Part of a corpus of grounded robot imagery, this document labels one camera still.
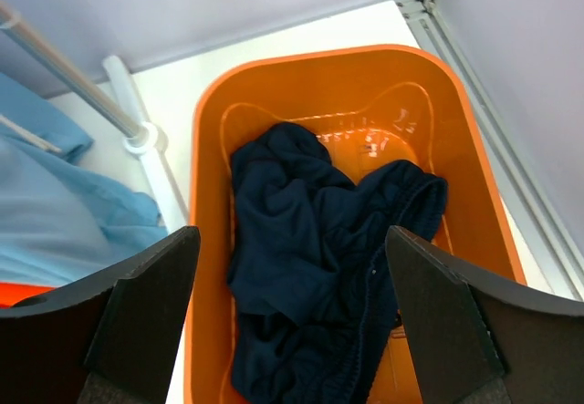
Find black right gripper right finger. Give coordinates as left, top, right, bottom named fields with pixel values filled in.
left=386, top=227, right=583, bottom=403

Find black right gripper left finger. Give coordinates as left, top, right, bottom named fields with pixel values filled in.
left=1, top=226, right=201, bottom=403

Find orange shorts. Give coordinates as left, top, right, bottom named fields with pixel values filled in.
left=0, top=282, right=53, bottom=308

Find light blue shorts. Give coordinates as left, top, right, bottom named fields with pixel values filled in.
left=1, top=75, right=167, bottom=287

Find navy blue shorts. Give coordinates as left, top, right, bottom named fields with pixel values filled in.
left=227, top=123, right=448, bottom=403

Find white metal clothes rack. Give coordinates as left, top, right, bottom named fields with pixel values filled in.
left=1, top=3, right=188, bottom=233

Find orange plastic basket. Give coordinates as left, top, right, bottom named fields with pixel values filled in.
left=183, top=45, right=525, bottom=403

